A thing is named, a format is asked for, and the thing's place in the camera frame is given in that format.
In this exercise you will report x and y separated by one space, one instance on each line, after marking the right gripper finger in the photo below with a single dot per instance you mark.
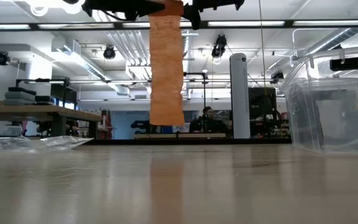
191 9

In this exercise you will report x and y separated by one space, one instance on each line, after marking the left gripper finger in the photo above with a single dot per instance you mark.
149 7

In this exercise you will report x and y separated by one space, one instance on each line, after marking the orange elastic bandage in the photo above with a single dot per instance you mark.
166 77

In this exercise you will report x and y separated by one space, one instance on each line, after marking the clear plastic storage box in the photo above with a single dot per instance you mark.
337 118

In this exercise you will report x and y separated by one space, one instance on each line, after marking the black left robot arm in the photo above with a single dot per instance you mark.
71 1

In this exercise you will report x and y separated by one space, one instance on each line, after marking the black ceiling spotlight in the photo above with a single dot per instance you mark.
278 76
2 58
218 46
109 53

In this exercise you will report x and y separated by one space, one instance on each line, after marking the white cylindrical column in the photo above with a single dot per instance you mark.
239 93

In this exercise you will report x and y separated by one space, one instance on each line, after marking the person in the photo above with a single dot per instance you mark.
207 123

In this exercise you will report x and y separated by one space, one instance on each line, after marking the black equipment rack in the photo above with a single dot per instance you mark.
263 109

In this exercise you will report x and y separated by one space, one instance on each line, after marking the background black robot arms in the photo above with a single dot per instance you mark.
140 126

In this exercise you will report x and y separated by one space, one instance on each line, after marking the wooden top workbench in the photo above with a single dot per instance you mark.
42 111

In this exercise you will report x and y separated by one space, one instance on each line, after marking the stack of grey pads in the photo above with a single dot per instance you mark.
19 95

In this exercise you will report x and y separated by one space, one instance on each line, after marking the clear plastic bag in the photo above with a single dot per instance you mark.
26 143

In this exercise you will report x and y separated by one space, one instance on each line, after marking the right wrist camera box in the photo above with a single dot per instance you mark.
196 22

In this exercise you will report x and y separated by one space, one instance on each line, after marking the black background rig frame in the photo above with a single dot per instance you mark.
204 90

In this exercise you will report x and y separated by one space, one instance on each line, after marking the black aluminium rig frame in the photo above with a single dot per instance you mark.
197 141

